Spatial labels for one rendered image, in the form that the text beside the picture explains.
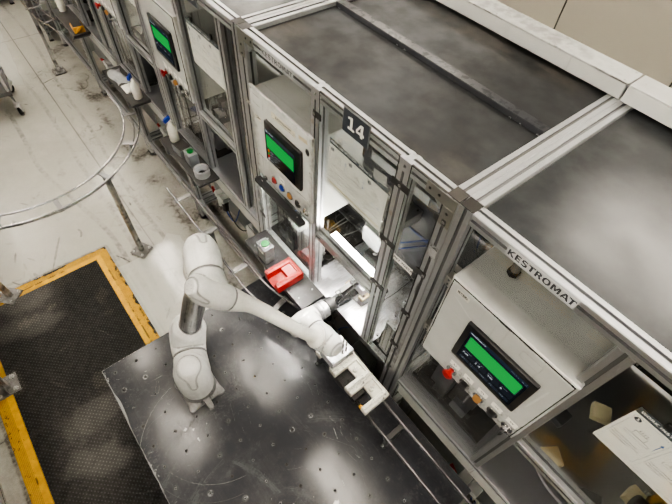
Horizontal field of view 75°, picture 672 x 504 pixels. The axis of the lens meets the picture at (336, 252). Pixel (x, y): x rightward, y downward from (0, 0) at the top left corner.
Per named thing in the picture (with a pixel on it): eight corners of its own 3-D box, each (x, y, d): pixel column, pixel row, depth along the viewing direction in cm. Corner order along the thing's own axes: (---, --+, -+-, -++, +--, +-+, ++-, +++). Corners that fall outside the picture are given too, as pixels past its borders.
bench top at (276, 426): (104, 374, 221) (101, 371, 218) (280, 270, 264) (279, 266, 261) (270, 702, 155) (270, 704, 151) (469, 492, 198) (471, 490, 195)
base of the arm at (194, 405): (195, 421, 206) (193, 418, 201) (173, 384, 216) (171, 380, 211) (230, 398, 213) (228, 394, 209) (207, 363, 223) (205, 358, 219)
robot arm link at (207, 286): (242, 300, 163) (234, 271, 171) (202, 289, 149) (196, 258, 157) (219, 319, 168) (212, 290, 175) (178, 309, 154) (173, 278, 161)
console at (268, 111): (253, 172, 209) (242, 85, 172) (302, 149, 221) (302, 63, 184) (306, 227, 190) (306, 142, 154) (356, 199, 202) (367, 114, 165)
